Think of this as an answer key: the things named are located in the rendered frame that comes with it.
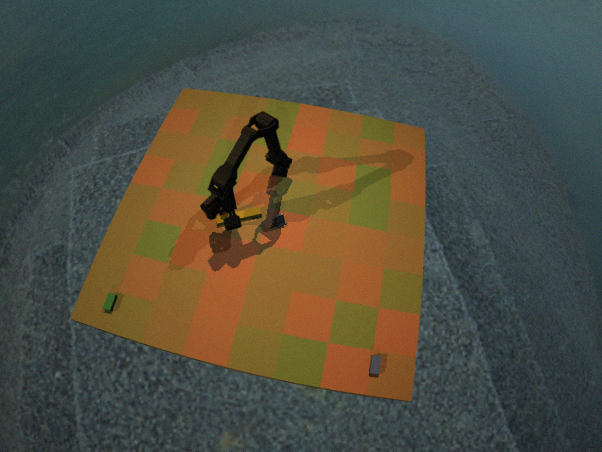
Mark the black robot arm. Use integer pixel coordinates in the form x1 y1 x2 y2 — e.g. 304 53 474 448
200 111 292 220

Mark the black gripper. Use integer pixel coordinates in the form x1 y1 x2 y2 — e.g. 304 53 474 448
221 196 242 231

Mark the small green block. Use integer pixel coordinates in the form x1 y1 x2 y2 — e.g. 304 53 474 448
103 292 117 311

